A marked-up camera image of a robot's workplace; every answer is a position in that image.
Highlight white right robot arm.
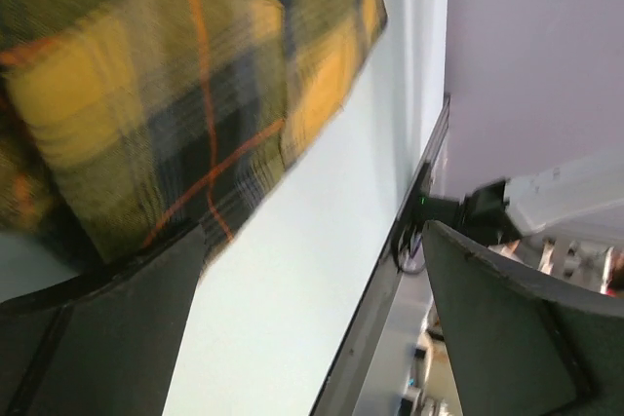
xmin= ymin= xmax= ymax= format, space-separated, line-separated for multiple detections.
xmin=409 ymin=149 xmax=623 ymax=248

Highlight yellow plaid long sleeve shirt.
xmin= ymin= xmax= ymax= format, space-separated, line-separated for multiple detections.
xmin=1 ymin=0 xmax=387 ymax=265

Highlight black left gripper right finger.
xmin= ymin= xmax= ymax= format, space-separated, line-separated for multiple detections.
xmin=423 ymin=221 xmax=623 ymax=415

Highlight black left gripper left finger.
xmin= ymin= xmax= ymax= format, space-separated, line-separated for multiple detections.
xmin=1 ymin=227 xmax=205 ymax=415

